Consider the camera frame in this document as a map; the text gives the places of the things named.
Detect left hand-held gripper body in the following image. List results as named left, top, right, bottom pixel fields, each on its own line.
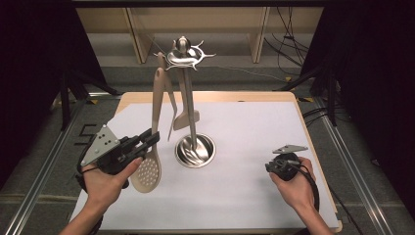
left=80, top=124, right=138, bottom=176

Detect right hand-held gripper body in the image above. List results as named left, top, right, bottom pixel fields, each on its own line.
left=272, top=144, right=309, bottom=182

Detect beige perforated skimmer spoon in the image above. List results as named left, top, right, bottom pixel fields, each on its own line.
left=130, top=67, right=165, bottom=194

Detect beige slotted spatula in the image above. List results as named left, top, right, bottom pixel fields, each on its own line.
left=172, top=67, right=201, bottom=132

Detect steel utensil rack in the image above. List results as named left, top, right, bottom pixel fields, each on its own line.
left=153, top=35, right=217, bottom=169

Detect beige solid spatula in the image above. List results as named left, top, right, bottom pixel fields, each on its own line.
left=157, top=51, right=179, bottom=142

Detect person's right hand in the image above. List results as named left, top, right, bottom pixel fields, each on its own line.
left=269, top=157, right=317, bottom=213

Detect person's left hand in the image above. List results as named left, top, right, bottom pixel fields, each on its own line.
left=83, top=157, right=144, bottom=209

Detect white paper sheet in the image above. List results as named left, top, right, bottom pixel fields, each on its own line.
left=69, top=101, right=341, bottom=231

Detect black metal stand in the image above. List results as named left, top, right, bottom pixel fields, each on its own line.
left=58, top=68, right=120, bottom=131
left=273, top=62, right=339, bottom=127

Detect dark curtain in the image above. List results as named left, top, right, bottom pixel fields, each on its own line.
left=300, top=0, right=415, bottom=210
left=0, top=0, right=109, bottom=190

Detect light wooden shelf unit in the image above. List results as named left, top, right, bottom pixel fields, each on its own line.
left=76, top=7, right=324, bottom=65

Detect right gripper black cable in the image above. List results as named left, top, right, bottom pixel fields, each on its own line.
left=287, top=161, right=321, bottom=212

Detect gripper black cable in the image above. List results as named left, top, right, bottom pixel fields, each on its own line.
left=287, top=161, right=321, bottom=212
left=74, top=143, right=105, bottom=235

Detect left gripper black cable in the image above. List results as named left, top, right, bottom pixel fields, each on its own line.
left=74, top=143, right=105, bottom=235

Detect black cables beside table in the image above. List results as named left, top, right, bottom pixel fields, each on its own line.
left=301, top=105, right=331, bottom=127

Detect aluminium floor rail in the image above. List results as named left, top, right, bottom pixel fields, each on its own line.
left=3, top=92, right=121, bottom=235
left=311, top=96, right=394, bottom=235

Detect thin black floor cable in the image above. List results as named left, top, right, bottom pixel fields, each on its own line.
left=327, top=185, right=364, bottom=235

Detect thin white cable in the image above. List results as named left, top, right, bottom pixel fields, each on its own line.
left=211, top=64, right=290, bottom=83

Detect black cable bundle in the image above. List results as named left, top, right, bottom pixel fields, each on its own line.
left=263, top=7, right=311, bottom=76

